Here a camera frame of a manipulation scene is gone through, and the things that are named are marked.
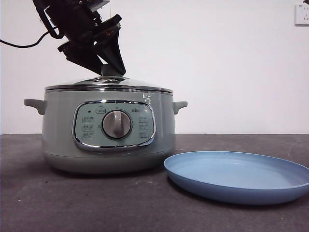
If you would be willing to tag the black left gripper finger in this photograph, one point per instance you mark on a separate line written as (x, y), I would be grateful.
(84, 59)
(115, 53)

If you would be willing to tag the glass lid with green knob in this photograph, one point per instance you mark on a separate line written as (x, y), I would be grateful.
(108, 83)

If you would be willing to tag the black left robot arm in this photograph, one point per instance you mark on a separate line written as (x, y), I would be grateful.
(72, 17)

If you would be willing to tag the pale green electric steamer pot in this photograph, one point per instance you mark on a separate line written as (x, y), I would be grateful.
(60, 135)

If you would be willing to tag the blue round plate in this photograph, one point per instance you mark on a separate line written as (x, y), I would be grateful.
(231, 186)

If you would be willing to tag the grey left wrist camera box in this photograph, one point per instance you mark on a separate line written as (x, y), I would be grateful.
(101, 3)

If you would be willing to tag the white wall socket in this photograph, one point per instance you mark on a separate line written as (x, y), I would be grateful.
(303, 15)

